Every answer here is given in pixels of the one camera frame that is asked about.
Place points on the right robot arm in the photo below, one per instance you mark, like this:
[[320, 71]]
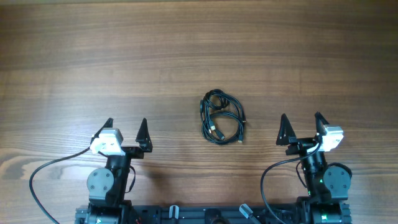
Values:
[[327, 184]]

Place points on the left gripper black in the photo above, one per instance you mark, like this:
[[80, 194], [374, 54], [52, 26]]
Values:
[[137, 153]]

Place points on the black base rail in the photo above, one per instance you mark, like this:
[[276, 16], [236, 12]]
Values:
[[288, 213]]

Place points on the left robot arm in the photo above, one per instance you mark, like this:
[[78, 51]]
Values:
[[107, 186]]

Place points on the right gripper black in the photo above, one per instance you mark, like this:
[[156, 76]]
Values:
[[300, 144]]

